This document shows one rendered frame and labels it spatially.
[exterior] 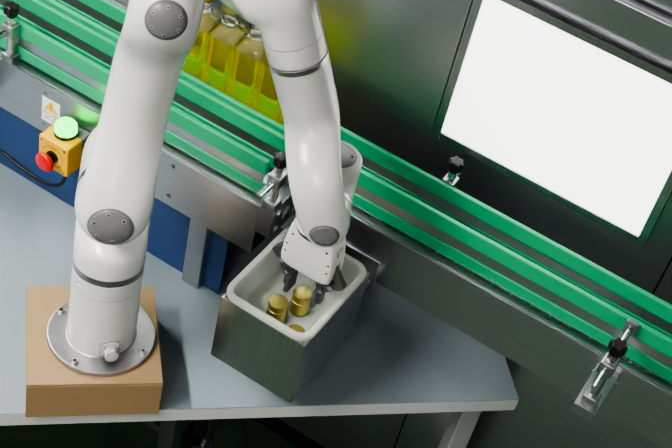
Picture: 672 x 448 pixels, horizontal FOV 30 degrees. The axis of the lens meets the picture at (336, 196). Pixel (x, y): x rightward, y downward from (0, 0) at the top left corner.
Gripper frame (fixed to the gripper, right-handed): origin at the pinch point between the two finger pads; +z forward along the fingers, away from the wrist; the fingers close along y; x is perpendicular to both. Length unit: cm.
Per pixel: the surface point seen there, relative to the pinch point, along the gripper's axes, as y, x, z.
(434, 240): -14.6, -18.1, -8.0
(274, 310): 1.8, 6.1, 1.9
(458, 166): -12.0, -26.8, -18.3
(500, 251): -26.2, -18.1, -13.4
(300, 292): 0.3, 0.2, 1.2
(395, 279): -10.5, -16.3, 3.7
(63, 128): 55, -2, -2
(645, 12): -30, -35, -57
